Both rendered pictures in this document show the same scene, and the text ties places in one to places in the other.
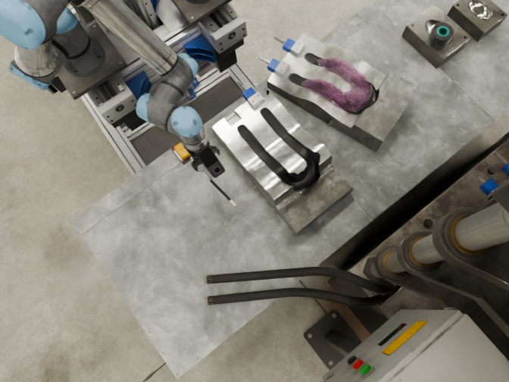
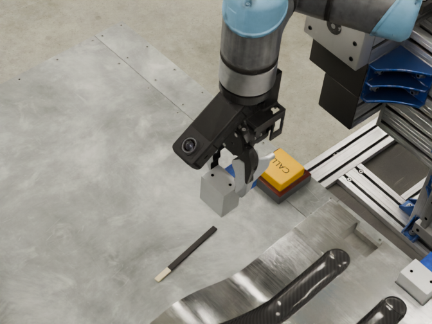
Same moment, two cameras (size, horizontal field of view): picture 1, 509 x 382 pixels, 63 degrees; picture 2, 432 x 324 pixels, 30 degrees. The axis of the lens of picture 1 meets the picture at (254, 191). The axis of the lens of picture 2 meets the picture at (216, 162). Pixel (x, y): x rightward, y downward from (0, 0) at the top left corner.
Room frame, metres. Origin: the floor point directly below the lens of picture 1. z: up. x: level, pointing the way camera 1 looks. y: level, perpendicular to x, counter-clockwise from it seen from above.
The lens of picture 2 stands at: (0.24, -0.57, 1.89)
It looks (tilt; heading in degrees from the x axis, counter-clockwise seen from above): 50 degrees down; 71
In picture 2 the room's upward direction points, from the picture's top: 5 degrees clockwise
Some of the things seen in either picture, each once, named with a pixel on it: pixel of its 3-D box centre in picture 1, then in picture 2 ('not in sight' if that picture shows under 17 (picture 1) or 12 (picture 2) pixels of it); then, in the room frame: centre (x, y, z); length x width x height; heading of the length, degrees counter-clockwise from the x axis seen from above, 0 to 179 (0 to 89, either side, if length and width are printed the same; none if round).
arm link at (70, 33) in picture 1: (60, 29); not in sight; (0.96, 0.51, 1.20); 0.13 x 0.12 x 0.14; 142
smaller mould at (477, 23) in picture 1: (476, 14); not in sight; (0.96, -1.02, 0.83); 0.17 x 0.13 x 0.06; 27
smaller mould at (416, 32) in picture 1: (435, 36); not in sight; (0.90, -0.83, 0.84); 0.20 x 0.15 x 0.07; 27
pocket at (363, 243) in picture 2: (233, 120); (360, 245); (0.70, 0.03, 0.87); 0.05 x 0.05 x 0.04; 27
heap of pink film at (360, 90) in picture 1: (339, 82); not in sight; (0.75, -0.39, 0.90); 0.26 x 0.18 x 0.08; 44
